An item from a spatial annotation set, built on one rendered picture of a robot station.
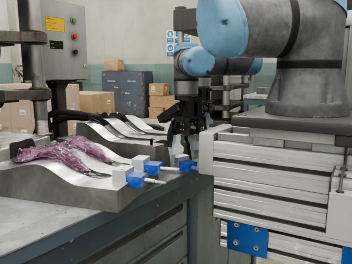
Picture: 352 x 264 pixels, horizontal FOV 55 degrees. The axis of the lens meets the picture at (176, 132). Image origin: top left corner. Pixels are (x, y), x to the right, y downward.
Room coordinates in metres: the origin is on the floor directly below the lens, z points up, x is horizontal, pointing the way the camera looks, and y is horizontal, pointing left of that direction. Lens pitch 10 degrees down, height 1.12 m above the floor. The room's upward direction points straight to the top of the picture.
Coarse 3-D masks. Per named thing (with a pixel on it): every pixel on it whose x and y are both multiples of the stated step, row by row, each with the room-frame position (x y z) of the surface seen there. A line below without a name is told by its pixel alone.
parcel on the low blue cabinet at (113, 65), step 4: (104, 60) 8.43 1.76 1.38; (108, 60) 8.37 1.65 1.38; (112, 60) 8.32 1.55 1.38; (116, 60) 8.27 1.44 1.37; (120, 60) 8.38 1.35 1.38; (104, 64) 8.43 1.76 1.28; (108, 64) 8.35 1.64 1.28; (112, 64) 8.30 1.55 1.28; (116, 64) 8.27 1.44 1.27; (120, 64) 8.37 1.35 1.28; (104, 68) 8.42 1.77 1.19; (108, 68) 8.36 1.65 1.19; (112, 68) 8.31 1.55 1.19; (116, 68) 8.27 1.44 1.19; (120, 68) 8.37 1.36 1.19
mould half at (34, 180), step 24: (0, 144) 0.95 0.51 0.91; (48, 144) 1.07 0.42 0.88; (96, 144) 1.02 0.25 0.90; (0, 168) 0.83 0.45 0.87; (24, 168) 0.80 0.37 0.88; (48, 168) 0.77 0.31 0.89; (96, 168) 0.87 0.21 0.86; (0, 192) 0.82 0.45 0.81; (24, 192) 0.80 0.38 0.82; (48, 192) 0.77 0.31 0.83; (72, 192) 0.75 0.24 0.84; (96, 192) 0.73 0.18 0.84; (120, 192) 0.73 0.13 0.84
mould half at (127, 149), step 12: (108, 120) 1.27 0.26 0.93; (120, 120) 1.31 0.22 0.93; (132, 120) 1.34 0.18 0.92; (84, 132) 1.20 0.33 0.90; (96, 132) 1.16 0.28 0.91; (108, 132) 1.19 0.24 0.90; (120, 132) 1.22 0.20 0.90; (132, 132) 1.25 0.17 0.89; (156, 132) 1.29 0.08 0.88; (108, 144) 1.13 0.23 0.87; (120, 144) 1.09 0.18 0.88; (132, 144) 1.06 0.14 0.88; (144, 144) 1.04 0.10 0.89; (156, 144) 1.04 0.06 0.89; (120, 156) 1.10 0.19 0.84; (132, 156) 1.07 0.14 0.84; (156, 156) 1.01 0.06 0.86; (168, 156) 1.06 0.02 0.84
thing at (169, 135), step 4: (172, 124) 1.00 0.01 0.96; (172, 128) 1.00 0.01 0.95; (168, 132) 1.00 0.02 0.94; (172, 132) 1.00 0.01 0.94; (176, 132) 1.01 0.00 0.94; (168, 136) 1.00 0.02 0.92; (172, 136) 1.00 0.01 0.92; (168, 140) 1.00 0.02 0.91; (172, 140) 1.00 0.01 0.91; (168, 144) 1.00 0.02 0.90
